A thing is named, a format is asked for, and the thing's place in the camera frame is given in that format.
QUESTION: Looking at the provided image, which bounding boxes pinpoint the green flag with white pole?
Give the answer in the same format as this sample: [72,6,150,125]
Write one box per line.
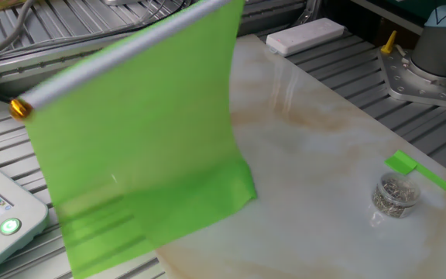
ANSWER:
[9,0,258,279]

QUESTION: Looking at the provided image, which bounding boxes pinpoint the marble pattern table mat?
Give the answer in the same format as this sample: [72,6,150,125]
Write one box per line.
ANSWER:
[155,33,446,279]

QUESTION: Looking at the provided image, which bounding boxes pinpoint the white power strip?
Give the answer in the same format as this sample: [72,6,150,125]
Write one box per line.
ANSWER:
[265,17,346,58]

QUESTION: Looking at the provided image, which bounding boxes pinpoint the yellow plastic cone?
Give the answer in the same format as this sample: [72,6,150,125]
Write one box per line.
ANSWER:
[380,29,398,55]

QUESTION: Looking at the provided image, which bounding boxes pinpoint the white teach pendant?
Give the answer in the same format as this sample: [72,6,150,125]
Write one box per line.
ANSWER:
[0,153,50,279]

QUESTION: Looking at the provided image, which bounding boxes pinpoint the black cable bundle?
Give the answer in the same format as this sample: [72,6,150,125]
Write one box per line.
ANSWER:
[13,0,189,51]

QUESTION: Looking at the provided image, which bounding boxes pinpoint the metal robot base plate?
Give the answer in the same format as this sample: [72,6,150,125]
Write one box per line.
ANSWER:
[377,48,446,112]

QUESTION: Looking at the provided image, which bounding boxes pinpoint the aluminium cable channel rail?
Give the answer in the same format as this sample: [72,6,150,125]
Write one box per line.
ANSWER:
[0,0,313,92]

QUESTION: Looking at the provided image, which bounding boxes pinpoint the thick grey hose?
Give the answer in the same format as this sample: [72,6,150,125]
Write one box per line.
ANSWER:
[0,0,38,63]

